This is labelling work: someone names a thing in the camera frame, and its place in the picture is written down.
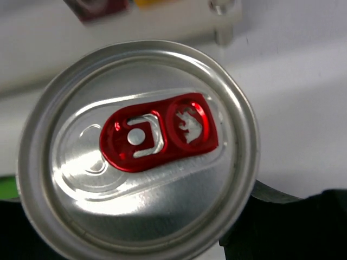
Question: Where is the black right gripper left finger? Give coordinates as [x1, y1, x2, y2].
[1, 201, 40, 260]

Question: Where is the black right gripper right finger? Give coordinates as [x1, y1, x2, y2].
[219, 181, 346, 259]

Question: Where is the blue silver energy drink can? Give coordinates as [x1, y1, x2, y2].
[16, 40, 259, 259]

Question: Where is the white two-tier shelf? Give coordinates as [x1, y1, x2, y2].
[1, 1, 242, 92]

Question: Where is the short green glass bottle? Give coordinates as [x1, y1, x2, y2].
[0, 177, 19, 200]

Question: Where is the purple grape juice carton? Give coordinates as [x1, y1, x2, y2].
[64, 0, 130, 22]

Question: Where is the yellow pineapple juice carton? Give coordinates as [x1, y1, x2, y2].
[134, 0, 175, 9]

